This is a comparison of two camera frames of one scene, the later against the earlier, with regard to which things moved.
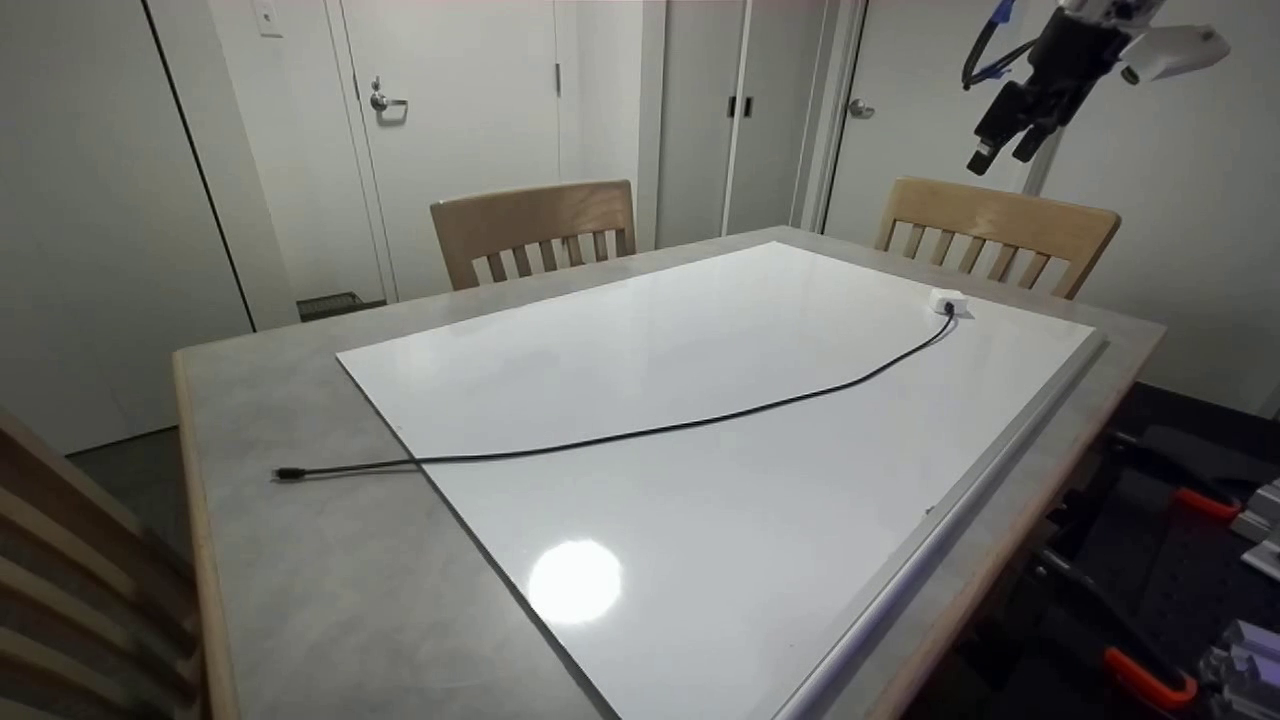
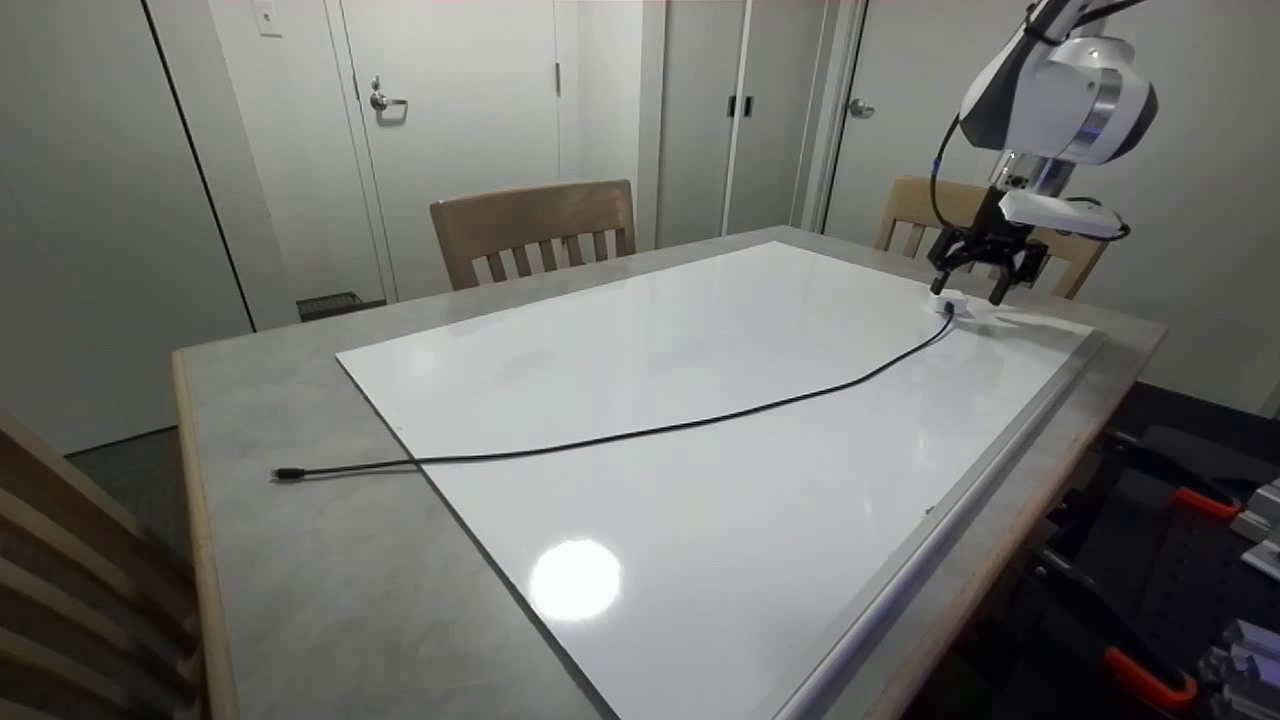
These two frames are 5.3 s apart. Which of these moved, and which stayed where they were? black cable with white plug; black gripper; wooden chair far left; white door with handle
Moved: black gripper
Stayed: wooden chair far left; black cable with white plug; white door with handle
